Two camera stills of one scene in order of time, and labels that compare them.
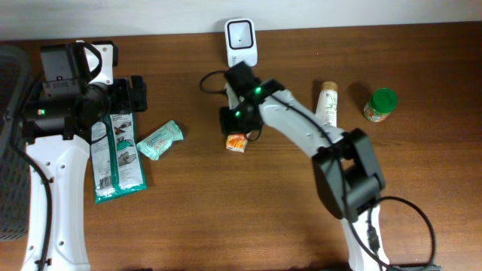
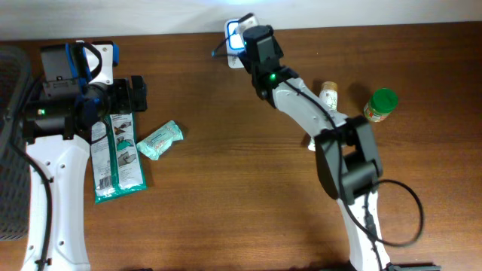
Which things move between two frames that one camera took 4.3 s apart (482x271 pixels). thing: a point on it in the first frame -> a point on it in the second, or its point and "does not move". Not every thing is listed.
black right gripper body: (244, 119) -> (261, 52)
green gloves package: (117, 162) does not move
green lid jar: (382, 103) does not move
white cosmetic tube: (327, 108) does not move
